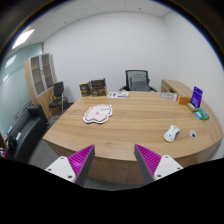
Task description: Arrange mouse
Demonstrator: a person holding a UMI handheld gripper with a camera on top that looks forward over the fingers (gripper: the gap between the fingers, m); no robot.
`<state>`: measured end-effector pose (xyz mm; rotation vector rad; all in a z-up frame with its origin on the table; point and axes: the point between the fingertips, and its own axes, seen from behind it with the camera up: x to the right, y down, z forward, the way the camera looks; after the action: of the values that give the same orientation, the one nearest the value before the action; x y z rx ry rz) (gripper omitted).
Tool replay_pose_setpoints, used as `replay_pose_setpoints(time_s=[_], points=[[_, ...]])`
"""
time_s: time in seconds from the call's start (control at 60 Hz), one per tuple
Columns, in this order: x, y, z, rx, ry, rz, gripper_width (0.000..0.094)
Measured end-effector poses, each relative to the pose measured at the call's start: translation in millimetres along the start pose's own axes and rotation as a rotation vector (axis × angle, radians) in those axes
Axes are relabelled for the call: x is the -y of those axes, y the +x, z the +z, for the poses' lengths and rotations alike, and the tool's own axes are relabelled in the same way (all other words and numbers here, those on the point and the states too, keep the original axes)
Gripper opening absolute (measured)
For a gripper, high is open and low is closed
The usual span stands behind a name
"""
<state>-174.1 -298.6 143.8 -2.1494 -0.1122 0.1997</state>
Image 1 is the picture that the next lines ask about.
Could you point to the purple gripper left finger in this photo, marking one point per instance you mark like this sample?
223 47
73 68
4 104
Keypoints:
74 168

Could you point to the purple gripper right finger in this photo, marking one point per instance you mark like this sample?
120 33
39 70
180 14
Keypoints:
153 166

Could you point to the cartoon-shaped mouse pad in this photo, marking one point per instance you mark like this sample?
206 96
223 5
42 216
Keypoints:
98 114

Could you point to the small round white disc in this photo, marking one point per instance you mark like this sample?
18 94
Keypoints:
192 133

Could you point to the black leather sofa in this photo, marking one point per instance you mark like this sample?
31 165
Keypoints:
26 132

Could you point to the green blue flat box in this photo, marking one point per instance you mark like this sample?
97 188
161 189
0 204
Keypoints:
202 114

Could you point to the orange small box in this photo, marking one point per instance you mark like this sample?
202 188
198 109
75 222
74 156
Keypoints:
184 100

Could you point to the black visitor chair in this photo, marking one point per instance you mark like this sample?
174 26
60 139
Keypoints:
58 97

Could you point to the brown cardboard box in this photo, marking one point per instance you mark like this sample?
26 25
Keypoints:
85 89

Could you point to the wooden side cabinet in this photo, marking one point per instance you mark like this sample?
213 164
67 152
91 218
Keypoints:
175 87

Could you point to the green white booklet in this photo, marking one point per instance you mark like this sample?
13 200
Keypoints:
119 94

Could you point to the dark desk organizer box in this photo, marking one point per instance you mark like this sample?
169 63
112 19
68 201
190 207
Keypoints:
98 87

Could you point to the grey mesh office chair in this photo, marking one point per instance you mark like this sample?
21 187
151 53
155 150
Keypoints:
137 80

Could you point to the wooden glass-door cabinet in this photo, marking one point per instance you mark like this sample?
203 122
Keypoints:
40 79

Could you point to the ceiling light panel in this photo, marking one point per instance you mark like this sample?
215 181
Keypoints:
23 38

